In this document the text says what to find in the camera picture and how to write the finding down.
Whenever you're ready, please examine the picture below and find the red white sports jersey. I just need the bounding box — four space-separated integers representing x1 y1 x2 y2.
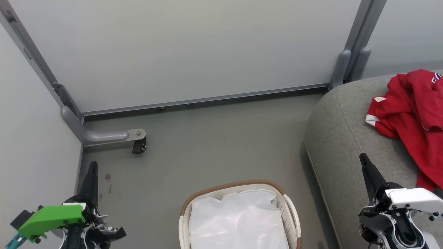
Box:
365 74 443 193

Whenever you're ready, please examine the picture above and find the grey partition foot bracket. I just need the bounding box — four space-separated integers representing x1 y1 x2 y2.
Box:
61 105 146 146

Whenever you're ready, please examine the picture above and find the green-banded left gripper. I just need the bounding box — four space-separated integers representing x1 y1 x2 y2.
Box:
19 161 127 243

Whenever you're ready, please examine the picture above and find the white laundry basket, brown rim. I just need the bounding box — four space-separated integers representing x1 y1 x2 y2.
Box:
179 179 302 249

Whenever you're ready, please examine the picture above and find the black caster wheel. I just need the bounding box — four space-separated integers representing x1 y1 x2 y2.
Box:
132 138 147 155

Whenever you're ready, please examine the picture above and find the grey fabric sofa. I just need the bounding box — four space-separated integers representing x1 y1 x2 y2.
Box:
304 71 443 249

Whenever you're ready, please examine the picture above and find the black left cable, teal plug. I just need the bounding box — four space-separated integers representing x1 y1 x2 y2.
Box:
5 232 27 249

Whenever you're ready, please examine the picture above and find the grey double partition post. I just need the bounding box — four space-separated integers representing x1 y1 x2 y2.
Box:
329 0 388 91

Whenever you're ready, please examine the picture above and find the grey slanted partition post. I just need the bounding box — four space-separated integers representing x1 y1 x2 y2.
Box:
0 0 84 124

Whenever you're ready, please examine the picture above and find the white basket liner cloth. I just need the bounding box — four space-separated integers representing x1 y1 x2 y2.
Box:
189 189 290 249

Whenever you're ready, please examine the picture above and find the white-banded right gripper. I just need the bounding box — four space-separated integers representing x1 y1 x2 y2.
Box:
358 153 443 229

